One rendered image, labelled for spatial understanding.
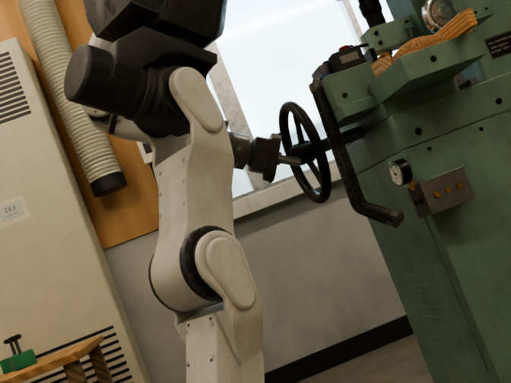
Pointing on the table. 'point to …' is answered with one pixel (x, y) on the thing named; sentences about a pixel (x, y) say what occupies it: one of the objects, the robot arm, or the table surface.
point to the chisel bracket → (388, 36)
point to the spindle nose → (372, 12)
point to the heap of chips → (417, 45)
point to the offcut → (381, 65)
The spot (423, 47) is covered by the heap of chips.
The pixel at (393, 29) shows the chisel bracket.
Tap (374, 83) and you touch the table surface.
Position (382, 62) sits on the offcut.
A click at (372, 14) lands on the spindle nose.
